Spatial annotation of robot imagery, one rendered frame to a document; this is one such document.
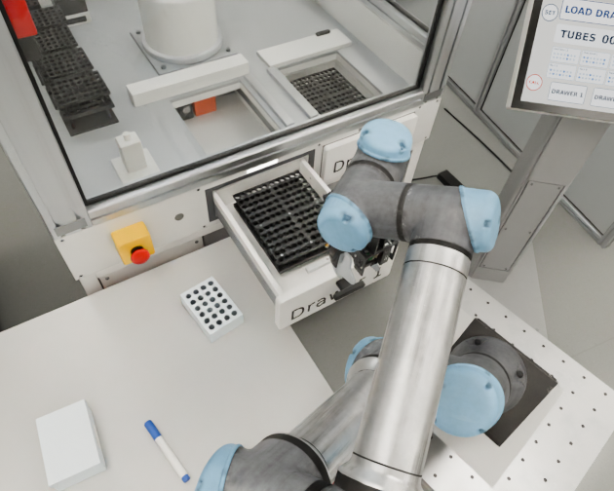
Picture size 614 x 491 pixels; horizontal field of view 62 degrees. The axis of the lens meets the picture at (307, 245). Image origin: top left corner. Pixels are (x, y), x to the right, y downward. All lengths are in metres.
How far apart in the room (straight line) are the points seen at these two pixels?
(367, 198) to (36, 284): 1.82
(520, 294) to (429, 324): 1.72
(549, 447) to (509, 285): 1.19
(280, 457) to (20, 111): 0.65
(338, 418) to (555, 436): 0.57
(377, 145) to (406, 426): 0.36
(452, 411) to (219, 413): 0.45
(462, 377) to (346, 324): 1.20
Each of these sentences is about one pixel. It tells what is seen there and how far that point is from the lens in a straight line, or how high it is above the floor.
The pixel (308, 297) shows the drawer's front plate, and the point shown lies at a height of 0.90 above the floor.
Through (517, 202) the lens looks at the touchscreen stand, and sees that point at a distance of 1.90.
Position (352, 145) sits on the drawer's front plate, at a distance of 1.31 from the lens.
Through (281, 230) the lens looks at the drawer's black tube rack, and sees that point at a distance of 1.15.
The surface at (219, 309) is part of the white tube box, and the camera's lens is 1.13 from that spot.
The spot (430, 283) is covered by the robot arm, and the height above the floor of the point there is 1.31.
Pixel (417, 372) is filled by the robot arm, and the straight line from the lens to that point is 0.56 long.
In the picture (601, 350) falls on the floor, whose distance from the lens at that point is 2.35.
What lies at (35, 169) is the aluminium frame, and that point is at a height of 1.13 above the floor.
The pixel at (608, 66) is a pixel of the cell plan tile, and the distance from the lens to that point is 1.57.
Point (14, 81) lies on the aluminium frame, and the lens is 0.91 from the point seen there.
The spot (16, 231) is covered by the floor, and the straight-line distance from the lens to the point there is 2.52.
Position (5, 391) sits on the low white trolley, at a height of 0.76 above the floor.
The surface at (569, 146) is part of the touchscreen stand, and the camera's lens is 1.75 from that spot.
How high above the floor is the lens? 1.77
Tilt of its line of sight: 53 degrees down
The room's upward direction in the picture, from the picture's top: 6 degrees clockwise
